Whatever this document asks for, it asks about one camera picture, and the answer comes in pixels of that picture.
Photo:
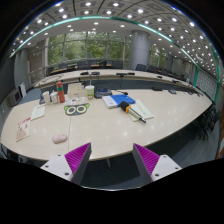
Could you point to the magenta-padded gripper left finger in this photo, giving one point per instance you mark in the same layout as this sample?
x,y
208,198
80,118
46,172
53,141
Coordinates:
x,y
77,157

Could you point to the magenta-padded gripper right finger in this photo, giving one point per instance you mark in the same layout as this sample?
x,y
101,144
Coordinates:
x,y
146,159

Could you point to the pink computer mouse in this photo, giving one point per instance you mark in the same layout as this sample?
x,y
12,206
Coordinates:
x,y
59,138

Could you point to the cat-face mouse pad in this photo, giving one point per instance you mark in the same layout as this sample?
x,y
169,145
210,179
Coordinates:
x,y
77,109

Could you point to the pale paper sheet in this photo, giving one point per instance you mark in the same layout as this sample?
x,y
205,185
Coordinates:
x,y
145,110

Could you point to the black handheld microphone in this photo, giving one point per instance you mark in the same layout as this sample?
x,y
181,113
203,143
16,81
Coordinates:
x,y
125,107

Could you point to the colourful sticker sheet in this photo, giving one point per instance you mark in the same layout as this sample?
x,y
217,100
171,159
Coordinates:
x,y
75,100

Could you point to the white printed booklet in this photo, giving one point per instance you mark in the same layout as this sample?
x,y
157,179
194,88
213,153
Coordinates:
x,y
38,112

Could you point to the red-printed leaflet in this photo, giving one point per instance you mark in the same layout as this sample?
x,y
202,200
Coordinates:
x,y
23,129

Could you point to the blue and white book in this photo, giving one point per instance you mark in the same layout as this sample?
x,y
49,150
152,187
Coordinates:
x,y
120,99

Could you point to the green-printed paper cup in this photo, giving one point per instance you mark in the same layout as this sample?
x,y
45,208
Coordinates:
x,y
89,92

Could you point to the red thermos bottle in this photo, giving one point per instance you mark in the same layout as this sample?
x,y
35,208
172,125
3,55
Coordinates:
x,y
60,92

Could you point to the white paper cup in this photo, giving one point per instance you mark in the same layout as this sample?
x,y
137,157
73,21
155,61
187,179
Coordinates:
x,y
46,98

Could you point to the beige cardboard box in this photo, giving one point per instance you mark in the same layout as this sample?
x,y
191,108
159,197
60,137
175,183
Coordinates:
x,y
76,90

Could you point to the white floor-standing panel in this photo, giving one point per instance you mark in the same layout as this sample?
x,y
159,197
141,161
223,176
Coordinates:
x,y
22,90

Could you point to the long curved conference table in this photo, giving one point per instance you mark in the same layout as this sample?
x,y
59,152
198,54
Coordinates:
x,y
110,74

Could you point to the black office chairs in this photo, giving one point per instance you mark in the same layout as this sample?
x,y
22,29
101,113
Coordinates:
x,y
146,68

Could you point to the round ceiling lights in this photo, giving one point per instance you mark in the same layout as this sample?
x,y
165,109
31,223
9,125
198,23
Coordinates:
x,y
108,12

